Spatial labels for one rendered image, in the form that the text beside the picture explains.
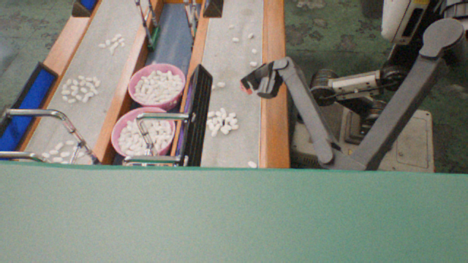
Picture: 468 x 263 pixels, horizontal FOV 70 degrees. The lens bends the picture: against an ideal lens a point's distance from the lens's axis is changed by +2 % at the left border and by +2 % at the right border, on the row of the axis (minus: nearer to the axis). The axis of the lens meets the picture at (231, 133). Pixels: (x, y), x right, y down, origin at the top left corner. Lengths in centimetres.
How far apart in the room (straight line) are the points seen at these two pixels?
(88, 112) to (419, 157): 156
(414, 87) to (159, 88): 111
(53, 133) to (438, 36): 144
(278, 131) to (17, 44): 281
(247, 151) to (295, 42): 180
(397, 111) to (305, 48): 211
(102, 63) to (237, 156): 90
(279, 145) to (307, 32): 191
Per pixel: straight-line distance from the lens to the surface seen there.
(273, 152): 130
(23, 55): 350
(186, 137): 93
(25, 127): 122
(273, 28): 184
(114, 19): 212
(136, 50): 181
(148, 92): 160
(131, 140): 145
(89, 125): 158
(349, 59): 290
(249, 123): 141
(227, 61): 169
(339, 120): 181
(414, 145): 184
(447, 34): 93
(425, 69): 92
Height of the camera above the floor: 186
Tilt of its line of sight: 54 degrees down
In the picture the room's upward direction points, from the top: 5 degrees counter-clockwise
